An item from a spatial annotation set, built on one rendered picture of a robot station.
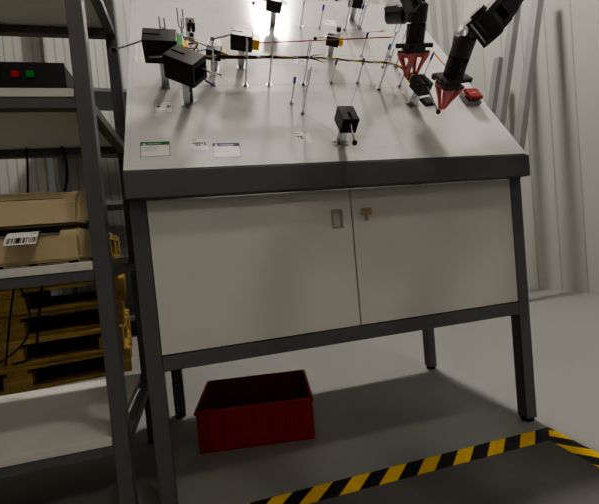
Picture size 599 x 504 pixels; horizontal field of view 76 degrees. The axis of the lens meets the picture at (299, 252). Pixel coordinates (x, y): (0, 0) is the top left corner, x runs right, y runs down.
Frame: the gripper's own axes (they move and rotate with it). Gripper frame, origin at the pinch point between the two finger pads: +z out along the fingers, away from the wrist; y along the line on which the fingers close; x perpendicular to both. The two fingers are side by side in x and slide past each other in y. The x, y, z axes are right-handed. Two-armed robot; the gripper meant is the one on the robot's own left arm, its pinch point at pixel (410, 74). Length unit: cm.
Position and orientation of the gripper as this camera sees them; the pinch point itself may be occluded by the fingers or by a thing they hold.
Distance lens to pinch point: 143.4
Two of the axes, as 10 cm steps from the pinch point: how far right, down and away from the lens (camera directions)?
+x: 4.3, 4.5, -7.8
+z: 0.3, 8.6, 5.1
